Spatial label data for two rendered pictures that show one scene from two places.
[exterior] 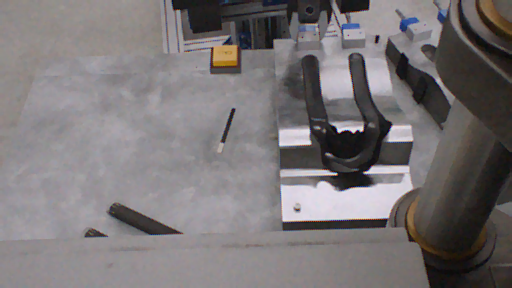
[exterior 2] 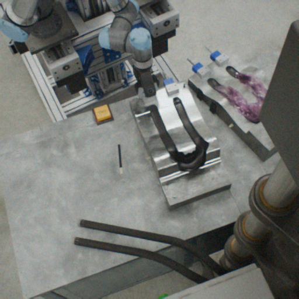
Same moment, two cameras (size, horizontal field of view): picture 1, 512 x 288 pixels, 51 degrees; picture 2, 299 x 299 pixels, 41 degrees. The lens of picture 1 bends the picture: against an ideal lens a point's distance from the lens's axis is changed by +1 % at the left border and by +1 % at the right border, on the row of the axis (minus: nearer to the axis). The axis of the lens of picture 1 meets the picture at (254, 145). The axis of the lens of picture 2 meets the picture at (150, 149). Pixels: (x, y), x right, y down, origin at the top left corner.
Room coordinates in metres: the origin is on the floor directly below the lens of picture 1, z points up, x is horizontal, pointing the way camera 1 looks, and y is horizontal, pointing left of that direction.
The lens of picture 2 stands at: (0.08, 0.13, 2.34)
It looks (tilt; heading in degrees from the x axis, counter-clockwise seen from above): 63 degrees down; 345
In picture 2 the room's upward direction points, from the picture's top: 7 degrees counter-clockwise
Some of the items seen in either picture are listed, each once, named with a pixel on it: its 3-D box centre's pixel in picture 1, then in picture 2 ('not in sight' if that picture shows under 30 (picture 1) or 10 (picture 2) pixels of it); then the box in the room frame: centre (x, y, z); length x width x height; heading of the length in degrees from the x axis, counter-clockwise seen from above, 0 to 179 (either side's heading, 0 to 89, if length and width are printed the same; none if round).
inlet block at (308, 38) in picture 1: (306, 32); (145, 90); (1.05, -0.15, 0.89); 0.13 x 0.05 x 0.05; 177
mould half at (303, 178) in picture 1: (336, 119); (177, 140); (0.78, -0.18, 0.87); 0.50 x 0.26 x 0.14; 177
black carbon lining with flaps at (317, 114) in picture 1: (342, 98); (178, 130); (0.79, -0.20, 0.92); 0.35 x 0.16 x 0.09; 177
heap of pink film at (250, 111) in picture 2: not in sight; (247, 93); (0.85, -0.54, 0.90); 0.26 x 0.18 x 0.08; 15
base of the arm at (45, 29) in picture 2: not in sight; (41, 17); (1.45, 0.15, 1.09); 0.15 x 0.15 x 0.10
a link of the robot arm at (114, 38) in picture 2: not in sight; (116, 36); (1.11, -0.08, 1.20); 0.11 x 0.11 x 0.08; 51
